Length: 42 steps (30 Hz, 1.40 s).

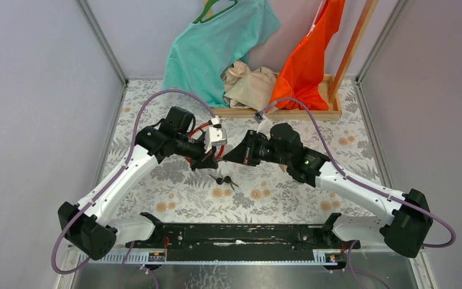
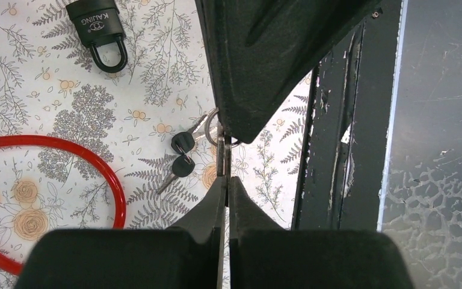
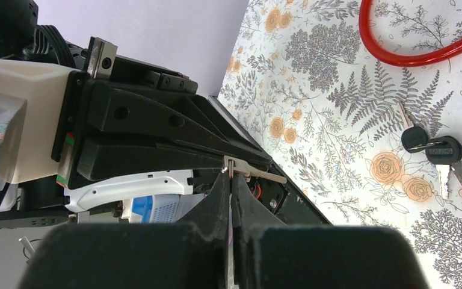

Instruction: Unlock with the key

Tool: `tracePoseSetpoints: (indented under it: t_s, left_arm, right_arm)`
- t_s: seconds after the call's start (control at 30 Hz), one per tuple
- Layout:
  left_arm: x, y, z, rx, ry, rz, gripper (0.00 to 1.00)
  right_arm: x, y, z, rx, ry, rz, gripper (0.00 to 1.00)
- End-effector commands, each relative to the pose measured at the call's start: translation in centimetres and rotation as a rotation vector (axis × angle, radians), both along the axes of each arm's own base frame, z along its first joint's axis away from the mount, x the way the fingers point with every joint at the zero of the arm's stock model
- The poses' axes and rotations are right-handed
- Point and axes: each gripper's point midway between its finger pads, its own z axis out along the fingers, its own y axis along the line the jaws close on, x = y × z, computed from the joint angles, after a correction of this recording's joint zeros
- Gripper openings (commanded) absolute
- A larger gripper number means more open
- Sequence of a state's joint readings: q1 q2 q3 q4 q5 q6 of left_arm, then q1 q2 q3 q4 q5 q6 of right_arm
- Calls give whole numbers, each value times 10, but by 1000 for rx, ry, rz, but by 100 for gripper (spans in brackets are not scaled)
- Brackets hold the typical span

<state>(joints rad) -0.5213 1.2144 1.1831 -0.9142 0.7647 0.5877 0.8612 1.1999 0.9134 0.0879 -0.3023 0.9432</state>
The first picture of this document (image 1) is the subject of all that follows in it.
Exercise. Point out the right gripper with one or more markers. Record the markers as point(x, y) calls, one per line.
point(244, 152)

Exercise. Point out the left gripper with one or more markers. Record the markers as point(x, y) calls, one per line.
point(209, 162)

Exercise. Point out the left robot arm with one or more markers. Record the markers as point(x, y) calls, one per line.
point(89, 224)

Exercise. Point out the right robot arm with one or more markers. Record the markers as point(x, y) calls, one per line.
point(397, 218)

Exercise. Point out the black-headed key pair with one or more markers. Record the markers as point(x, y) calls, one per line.
point(224, 180)

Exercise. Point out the beige cloth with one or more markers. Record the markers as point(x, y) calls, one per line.
point(245, 88)

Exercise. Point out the orange t-shirt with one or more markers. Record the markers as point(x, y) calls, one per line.
point(303, 71)

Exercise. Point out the wooden rack base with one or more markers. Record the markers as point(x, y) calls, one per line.
point(332, 114)

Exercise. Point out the teal t-shirt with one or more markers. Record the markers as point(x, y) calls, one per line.
point(203, 51)

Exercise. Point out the green hanger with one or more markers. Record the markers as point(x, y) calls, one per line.
point(208, 13)

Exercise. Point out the wooden rack pole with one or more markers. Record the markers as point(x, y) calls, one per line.
point(360, 27)

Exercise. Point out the red cable lock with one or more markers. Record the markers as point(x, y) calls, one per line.
point(199, 135)

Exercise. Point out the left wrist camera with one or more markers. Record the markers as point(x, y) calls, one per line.
point(216, 134)

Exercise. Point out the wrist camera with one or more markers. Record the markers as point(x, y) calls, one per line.
point(216, 134)
point(264, 124)

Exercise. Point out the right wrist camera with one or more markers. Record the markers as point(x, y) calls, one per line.
point(264, 124)

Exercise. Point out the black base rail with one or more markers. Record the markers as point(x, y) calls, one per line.
point(200, 242)

